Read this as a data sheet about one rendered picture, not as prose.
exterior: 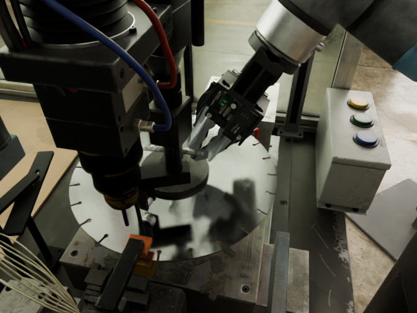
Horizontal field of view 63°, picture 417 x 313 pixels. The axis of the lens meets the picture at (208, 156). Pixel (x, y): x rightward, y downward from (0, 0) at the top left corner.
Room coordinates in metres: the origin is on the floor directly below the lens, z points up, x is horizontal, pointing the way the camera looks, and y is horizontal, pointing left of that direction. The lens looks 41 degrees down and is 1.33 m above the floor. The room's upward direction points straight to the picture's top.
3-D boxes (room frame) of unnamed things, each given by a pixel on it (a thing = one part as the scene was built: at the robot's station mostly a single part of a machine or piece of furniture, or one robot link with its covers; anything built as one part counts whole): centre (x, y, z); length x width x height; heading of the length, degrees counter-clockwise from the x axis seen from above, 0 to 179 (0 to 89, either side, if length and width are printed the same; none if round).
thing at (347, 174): (0.62, -0.33, 0.82); 0.28 x 0.11 x 0.15; 167
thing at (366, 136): (0.55, -0.33, 0.90); 0.04 x 0.04 x 0.02
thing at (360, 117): (0.62, -0.34, 0.90); 0.04 x 0.04 x 0.02
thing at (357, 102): (0.69, -0.36, 0.90); 0.04 x 0.04 x 0.02
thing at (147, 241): (0.21, 0.10, 0.95); 0.10 x 0.03 x 0.07; 167
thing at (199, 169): (0.40, 0.05, 0.96); 0.11 x 0.11 x 0.03
